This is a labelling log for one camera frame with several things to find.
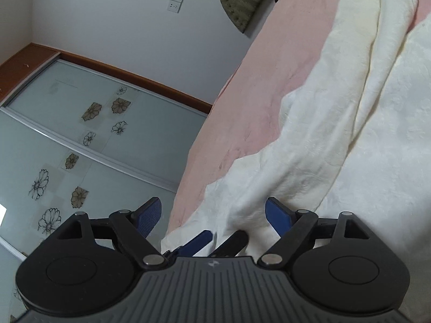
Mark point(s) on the olive green upholstered headboard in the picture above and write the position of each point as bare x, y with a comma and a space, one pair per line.
239, 0

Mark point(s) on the frosted flower print sliding door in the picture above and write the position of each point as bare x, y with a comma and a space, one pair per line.
50, 161
141, 131

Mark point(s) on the brown wooden wardrobe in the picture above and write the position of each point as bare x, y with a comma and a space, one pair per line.
101, 64

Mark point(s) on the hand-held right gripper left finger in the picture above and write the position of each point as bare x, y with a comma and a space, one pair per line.
151, 212

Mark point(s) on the cream white pants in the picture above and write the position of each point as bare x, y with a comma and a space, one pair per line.
336, 141

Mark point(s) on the pink bed sheet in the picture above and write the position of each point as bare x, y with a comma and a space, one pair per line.
262, 91

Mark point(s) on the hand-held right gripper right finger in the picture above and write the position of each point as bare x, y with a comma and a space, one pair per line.
278, 212

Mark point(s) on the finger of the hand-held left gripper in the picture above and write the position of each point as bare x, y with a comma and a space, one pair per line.
197, 242
232, 243

